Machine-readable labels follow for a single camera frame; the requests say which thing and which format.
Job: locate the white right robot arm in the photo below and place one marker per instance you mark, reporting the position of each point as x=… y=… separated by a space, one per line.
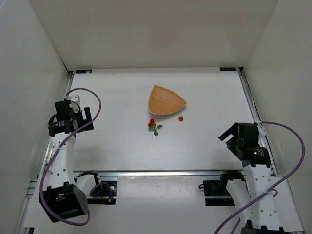
x=250 y=190

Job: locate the aluminium frame rail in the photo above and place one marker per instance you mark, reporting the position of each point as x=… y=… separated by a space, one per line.
x=31 y=190
x=255 y=115
x=161 y=173

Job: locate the front aluminium frame rail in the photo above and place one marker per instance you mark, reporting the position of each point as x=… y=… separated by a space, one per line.
x=161 y=173

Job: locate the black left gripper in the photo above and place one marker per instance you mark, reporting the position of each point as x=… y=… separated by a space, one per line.
x=86 y=119

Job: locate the woven triangular fruit basket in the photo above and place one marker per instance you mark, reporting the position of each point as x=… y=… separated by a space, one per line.
x=163 y=101

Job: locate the left aluminium frame rail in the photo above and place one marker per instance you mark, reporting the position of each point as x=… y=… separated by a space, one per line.
x=31 y=190

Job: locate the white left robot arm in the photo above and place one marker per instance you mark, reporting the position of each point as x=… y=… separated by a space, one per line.
x=59 y=195

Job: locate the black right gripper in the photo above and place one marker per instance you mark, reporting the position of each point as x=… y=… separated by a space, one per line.
x=229 y=134

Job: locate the right aluminium frame rail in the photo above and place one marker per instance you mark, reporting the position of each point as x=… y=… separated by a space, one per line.
x=255 y=115

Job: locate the red cherries with leaves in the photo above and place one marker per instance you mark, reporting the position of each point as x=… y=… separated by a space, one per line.
x=153 y=127

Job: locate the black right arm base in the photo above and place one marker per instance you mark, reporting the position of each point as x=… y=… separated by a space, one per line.
x=215 y=191

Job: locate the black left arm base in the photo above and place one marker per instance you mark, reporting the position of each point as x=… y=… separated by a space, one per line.
x=98 y=188

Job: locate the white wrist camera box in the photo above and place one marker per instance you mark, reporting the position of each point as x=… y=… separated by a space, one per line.
x=74 y=98

